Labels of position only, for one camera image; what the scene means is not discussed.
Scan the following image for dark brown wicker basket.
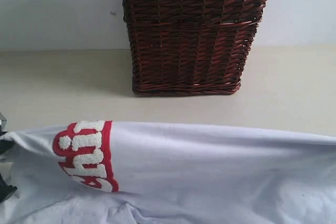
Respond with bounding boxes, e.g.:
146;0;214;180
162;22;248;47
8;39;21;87
122;0;267;96

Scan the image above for white t-shirt with red print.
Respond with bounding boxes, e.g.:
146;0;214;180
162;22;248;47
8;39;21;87
1;121;335;223

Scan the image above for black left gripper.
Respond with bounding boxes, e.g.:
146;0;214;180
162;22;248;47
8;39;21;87
1;140;17;203

